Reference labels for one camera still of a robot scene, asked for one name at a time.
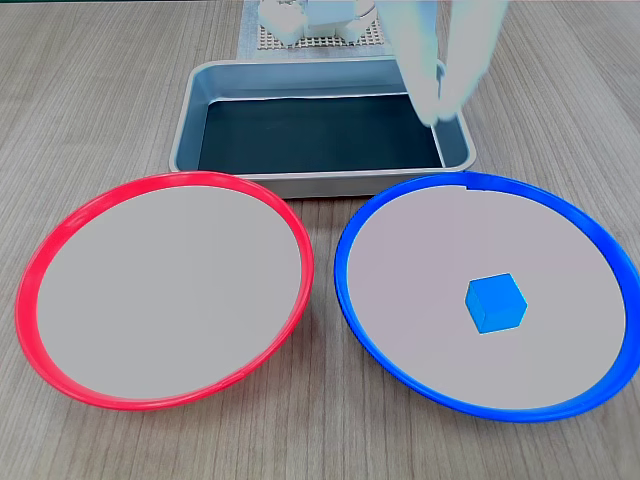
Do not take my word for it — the blue cube block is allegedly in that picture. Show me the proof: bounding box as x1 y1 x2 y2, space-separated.
464 272 529 335

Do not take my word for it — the black tray liner mat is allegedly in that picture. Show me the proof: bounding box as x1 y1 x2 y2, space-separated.
197 93 446 173

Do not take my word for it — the silver metal tray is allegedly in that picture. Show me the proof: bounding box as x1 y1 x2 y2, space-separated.
168 57 477 200

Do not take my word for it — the blue rimmed white dish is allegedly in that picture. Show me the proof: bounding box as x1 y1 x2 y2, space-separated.
333 170 640 424

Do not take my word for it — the red rimmed white dish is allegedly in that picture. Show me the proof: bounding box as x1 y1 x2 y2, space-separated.
14 170 315 412

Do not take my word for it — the white mesh mat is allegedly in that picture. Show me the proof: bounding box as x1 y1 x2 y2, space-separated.
257 19 387 51

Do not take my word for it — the grey base plate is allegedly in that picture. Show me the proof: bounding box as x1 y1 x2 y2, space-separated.
235 0 399 64

